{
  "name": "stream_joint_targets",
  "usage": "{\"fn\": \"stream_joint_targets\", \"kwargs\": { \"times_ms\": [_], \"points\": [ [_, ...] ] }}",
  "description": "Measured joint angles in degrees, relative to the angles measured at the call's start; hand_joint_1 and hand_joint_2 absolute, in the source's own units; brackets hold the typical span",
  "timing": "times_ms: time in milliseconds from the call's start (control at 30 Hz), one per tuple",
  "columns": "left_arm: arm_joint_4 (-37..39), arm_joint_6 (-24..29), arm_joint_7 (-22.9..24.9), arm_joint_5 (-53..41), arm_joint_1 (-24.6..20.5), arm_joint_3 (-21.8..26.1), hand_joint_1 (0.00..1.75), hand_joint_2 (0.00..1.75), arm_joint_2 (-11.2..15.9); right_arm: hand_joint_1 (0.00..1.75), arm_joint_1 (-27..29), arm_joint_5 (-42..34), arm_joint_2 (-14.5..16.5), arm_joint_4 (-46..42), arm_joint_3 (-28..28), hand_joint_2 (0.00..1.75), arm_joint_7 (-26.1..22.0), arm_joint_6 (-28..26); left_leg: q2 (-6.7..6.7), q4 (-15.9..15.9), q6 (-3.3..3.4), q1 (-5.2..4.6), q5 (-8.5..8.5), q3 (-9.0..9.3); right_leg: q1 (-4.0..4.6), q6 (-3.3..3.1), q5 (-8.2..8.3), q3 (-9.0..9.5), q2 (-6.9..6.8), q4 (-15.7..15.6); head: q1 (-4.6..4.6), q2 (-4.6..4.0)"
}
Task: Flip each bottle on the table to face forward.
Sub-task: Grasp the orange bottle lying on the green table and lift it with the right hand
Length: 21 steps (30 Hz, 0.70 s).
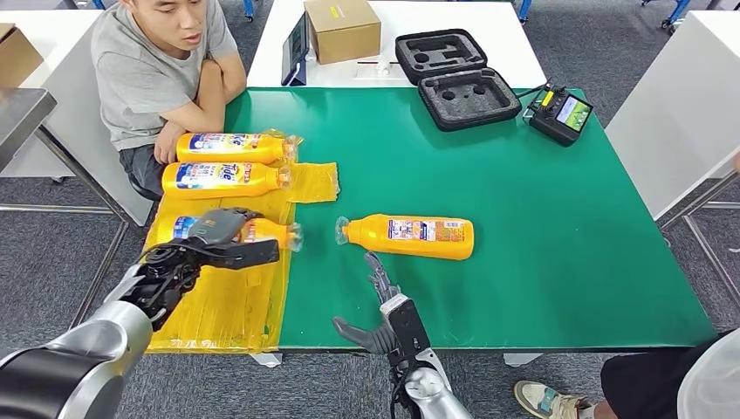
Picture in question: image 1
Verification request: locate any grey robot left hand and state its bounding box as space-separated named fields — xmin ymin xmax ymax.
xmin=188 ymin=208 xmax=264 ymax=247

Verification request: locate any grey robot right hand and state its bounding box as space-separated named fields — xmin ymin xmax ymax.
xmin=332 ymin=251 xmax=406 ymax=355

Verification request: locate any orange detergent bottle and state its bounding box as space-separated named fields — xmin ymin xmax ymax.
xmin=175 ymin=131 xmax=303 ymax=165
xmin=161 ymin=161 xmax=293 ymax=200
xmin=335 ymin=214 xmax=476 ymax=261
xmin=154 ymin=215 xmax=304 ymax=252

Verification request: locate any yellow plastic wrapped sheet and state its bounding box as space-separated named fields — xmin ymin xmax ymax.
xmin=141 ymin=127 xmax=341 ymax=355

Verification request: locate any black stool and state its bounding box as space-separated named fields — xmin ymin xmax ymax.
xmin=127 ymin=173 xmax=164 ymax=203

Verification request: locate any seated person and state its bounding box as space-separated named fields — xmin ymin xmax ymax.
xmin=91 ymin=0 xmax=248 ymax=196

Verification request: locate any white table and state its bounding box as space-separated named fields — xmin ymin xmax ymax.
xmin=0 ymin=8 xmax=154 ymax=228
xmin=605 ymin=10 xmax=740 ymax=307
xmin=246 ymin=0 xmax=548 ymax=90

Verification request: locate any dark tablet on stand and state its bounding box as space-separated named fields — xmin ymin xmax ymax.
xmin=280 ymin=11 xmax=311 ymax=87

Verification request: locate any grey metal table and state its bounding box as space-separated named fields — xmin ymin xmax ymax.
xmin=0 ymin=87 xmax=137 ymax=331

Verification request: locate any brown cardboard box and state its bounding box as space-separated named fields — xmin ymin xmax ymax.
xmin=303 ymin=0 xmax=383 ymax=65
xmin=0 ymin=23 xmax=45 ymax=90

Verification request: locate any black foam-lined open case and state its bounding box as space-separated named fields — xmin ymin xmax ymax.
xmin=395 ymin=29 xmax=524 ymax=133

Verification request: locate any black remote controller with screen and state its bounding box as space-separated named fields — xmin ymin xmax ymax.
xmin=529 ymin=83 xmax=595 ymax=148

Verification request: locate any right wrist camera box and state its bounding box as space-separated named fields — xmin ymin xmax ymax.
xmin=380 ymin=293 xmax=432 ymax=367

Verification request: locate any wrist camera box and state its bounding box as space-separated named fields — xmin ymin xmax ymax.
xmin=202 ymin=238 xmax=282 ymax=271
xmin=380 ymin=293 xmax=432 ymax=367

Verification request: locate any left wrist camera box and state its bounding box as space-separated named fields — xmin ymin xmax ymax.
xmin=202 ymin=238 xmax=282 ymax=271

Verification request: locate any blue wheeled frame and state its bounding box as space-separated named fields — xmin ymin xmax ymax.
xmin=641 ymin=0 xmax=695 ymax=31

